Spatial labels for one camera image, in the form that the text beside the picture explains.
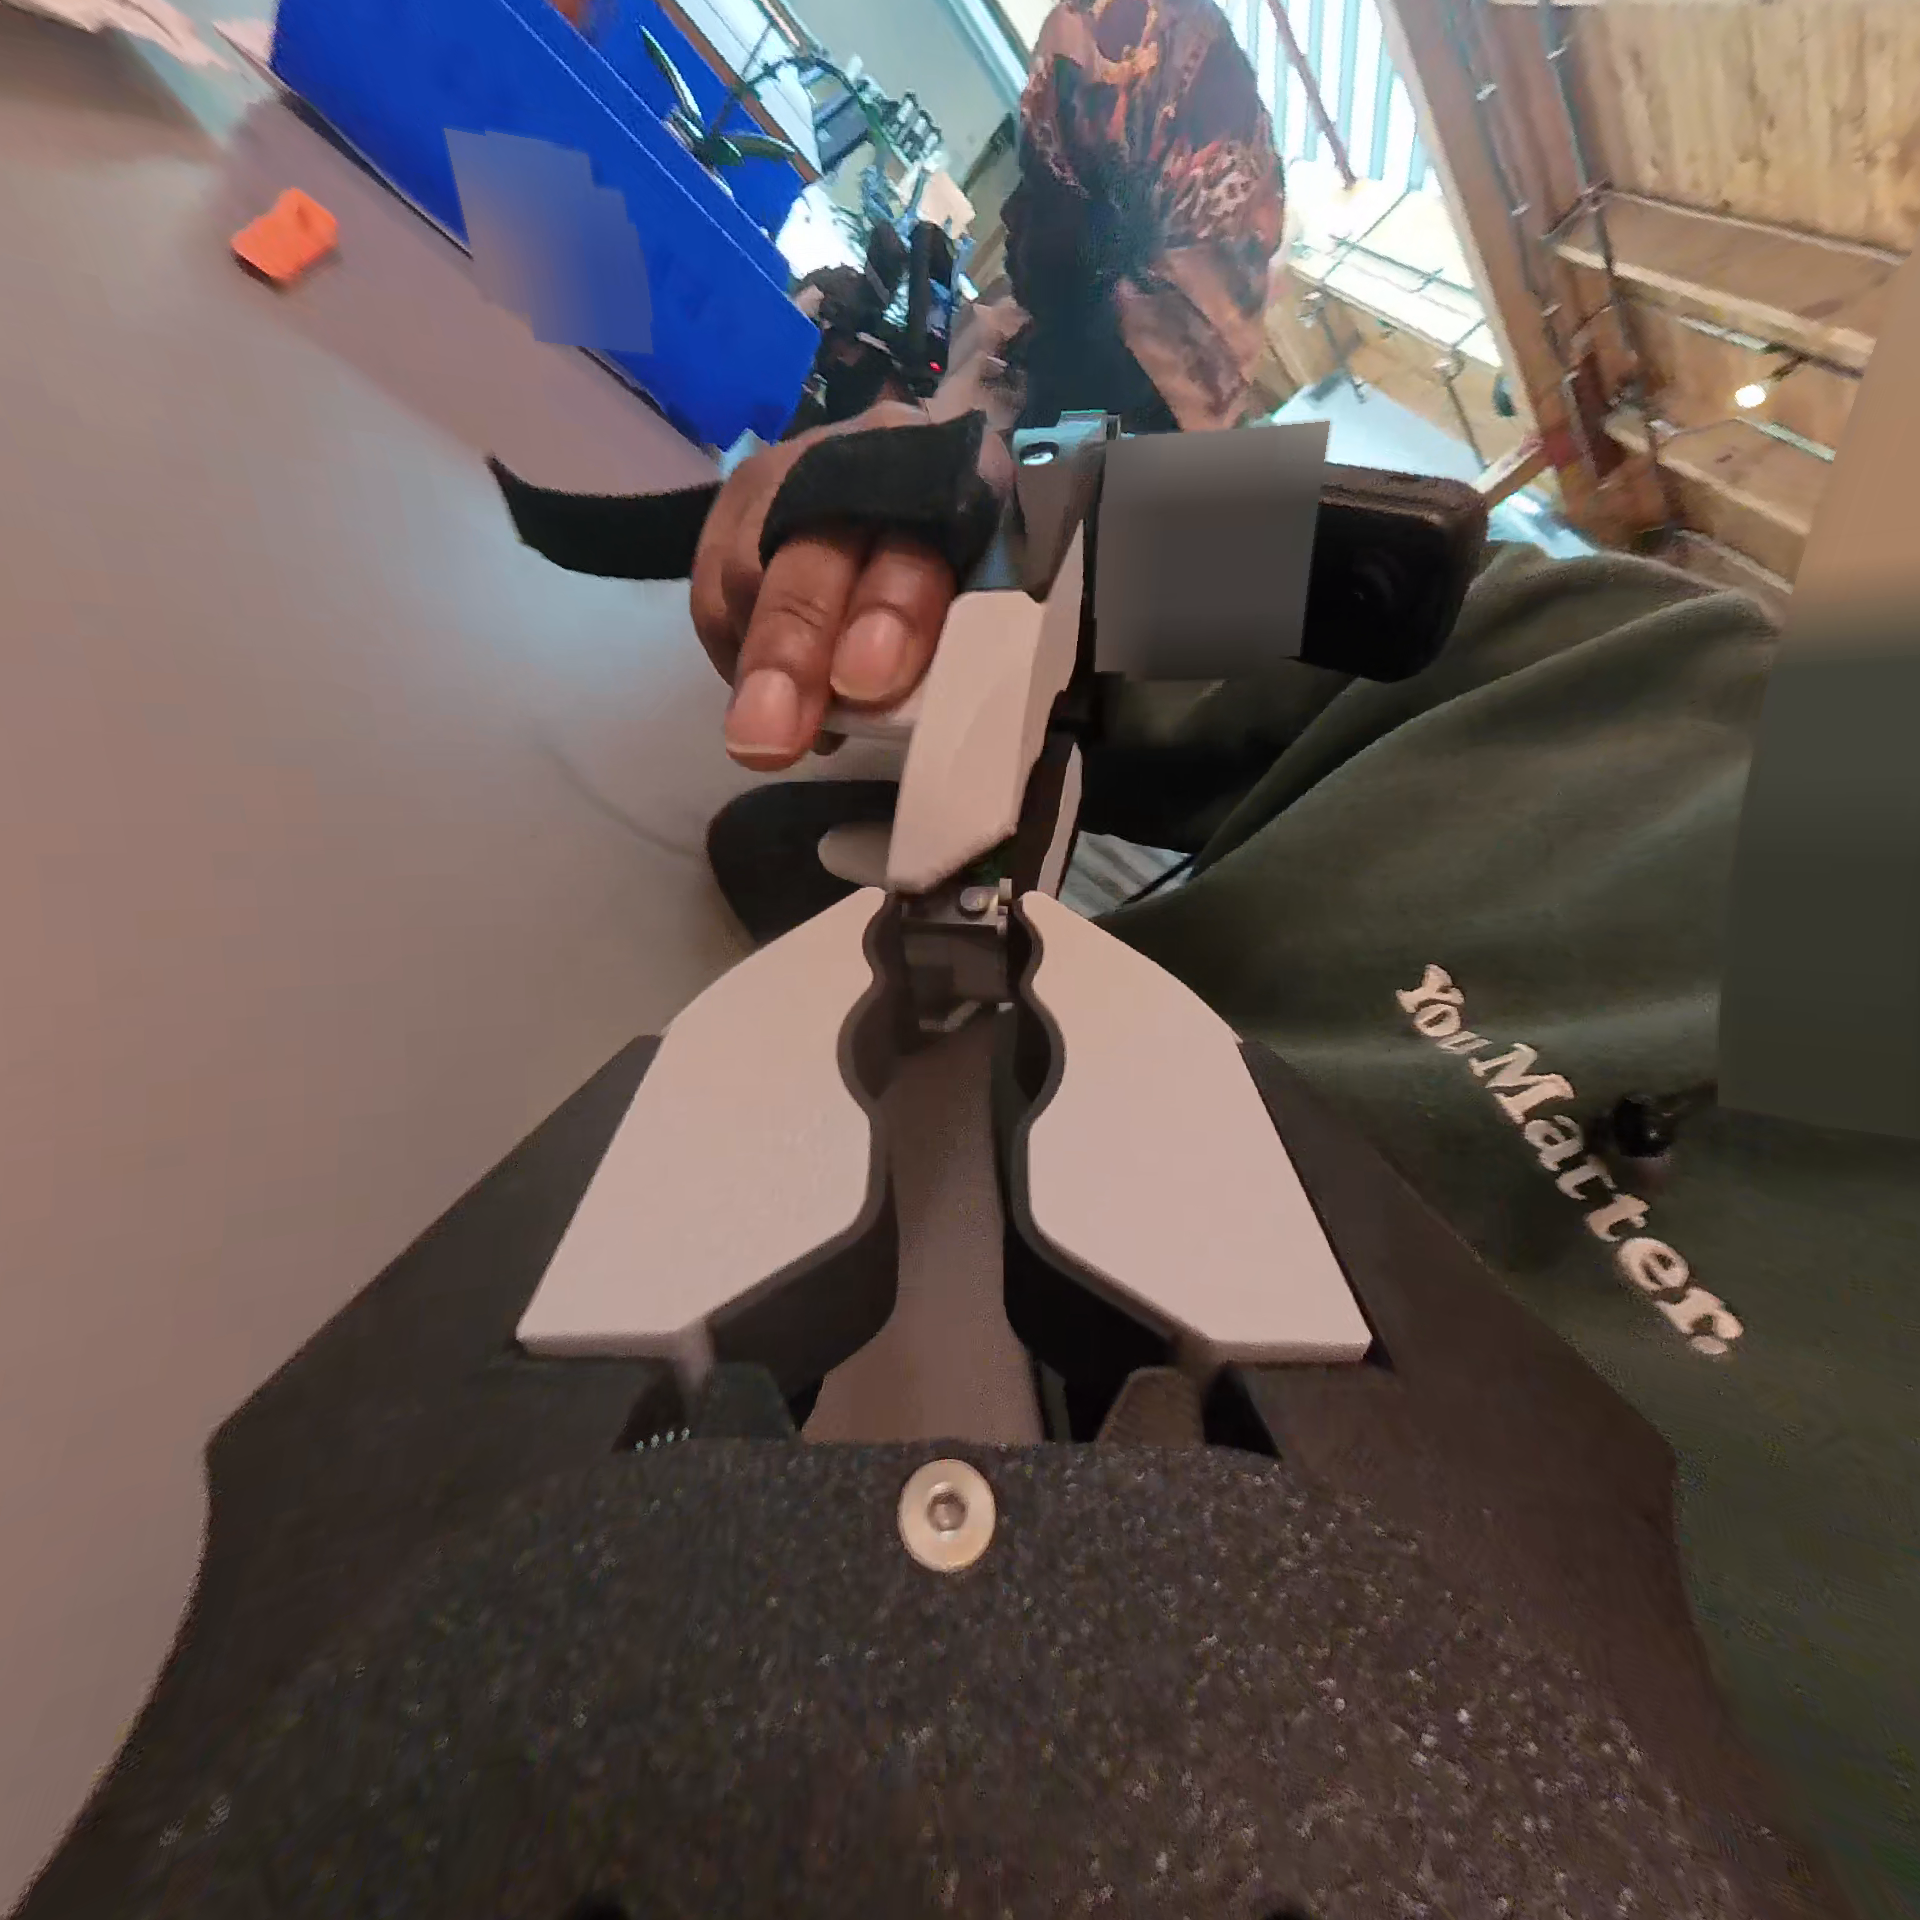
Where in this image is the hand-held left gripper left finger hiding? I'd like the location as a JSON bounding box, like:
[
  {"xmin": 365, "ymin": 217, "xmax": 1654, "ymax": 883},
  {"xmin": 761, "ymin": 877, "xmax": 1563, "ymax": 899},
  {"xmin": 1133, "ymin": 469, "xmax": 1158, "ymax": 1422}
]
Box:
[{"xmin": 515, "ymin": 893, "xmax": 902, "ymax": 1370}]

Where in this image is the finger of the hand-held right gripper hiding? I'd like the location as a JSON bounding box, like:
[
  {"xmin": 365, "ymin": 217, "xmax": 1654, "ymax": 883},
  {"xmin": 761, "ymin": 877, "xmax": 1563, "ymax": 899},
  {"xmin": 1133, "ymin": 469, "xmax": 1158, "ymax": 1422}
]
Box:
[
  {"xmin": 885, "ymin": 558, "xmax": 1088, "ymax": 897},
  {"xmin": 1041, "ymin": 744, "xmax": 1088, "ymax": 912}
]

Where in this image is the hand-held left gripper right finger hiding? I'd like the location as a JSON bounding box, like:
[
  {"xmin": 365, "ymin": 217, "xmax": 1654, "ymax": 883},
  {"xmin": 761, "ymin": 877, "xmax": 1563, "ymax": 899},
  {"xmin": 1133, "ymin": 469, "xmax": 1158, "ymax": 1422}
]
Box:
[{"xmin": 1013, "ymin": 893, "xmax": 1375, "ymax": 1370}]

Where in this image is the person's right hand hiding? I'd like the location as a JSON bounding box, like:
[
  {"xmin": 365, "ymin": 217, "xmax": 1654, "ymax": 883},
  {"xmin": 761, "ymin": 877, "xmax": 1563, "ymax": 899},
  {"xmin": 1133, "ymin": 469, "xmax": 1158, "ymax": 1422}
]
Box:
[{"xmin": 689, "ymin": 441, "xmax": 965, "ymax": 778}]

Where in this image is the potted green plant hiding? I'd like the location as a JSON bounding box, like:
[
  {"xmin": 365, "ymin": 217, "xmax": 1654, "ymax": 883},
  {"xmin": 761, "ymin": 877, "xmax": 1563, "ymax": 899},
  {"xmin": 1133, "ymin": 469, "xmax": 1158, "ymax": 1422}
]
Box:
[{"xmin": 638, "ymin": 24, "xmax": 804, "ymax": 178}]

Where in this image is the orange brick separator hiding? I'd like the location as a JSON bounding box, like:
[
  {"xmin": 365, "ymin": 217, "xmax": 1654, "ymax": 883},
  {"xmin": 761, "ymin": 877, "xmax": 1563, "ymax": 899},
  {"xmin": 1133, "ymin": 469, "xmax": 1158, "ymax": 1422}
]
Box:
[{"xmin": 229, "ymin": 187, "xmax": 342, "ymax": 288}]

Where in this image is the blue plastic bin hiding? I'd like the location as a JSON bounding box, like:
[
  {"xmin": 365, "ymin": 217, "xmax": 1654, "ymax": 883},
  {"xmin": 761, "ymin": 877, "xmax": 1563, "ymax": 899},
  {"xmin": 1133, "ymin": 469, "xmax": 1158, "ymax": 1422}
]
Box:
[{"xmin": 269, "ymin": 0, "xmax": 825, "ymax": 453}]

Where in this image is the black camera equipment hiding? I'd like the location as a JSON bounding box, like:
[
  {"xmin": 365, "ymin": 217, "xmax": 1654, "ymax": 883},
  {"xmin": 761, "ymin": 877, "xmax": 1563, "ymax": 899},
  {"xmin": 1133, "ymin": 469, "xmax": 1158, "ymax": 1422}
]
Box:
[{"xmin": 803, "ymin": 217, "xmax": 999, "ymax": 441}]

